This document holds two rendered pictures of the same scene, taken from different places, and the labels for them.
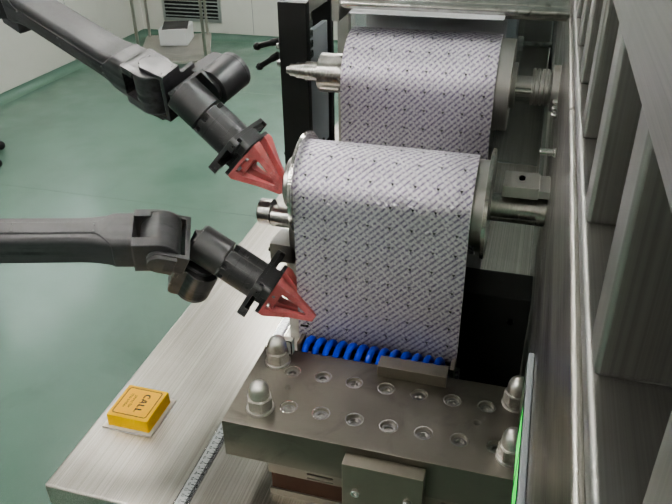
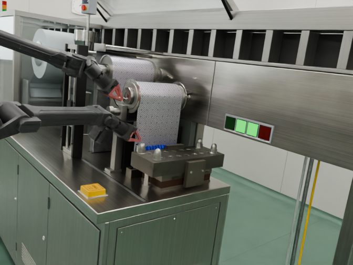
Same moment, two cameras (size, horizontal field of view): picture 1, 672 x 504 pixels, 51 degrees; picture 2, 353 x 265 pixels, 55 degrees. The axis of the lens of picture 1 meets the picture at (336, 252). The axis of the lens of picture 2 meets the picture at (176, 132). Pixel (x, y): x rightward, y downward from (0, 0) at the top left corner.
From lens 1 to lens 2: 1.19 m
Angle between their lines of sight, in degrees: 56
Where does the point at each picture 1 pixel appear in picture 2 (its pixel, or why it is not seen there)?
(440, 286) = (174, 120)
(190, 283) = (104, 134)
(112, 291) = not seen: outside the picture
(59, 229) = (80, 109)
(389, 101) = (127, 76)
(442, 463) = (206, 156)
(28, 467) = not seen: outside the picture
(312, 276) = (141, 124)
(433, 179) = (171, 88)
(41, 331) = not seen: outside the picture
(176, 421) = (107, 190)
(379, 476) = (197, 163)
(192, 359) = (81, 180)
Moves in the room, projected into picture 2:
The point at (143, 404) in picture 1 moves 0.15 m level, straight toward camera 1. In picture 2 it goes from (95, 186) to (133, 194)
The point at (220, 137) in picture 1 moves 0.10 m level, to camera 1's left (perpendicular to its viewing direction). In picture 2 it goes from (106, 80) to (87, 80)
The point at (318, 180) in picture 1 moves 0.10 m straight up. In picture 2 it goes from (145, 90) to (147, 66)
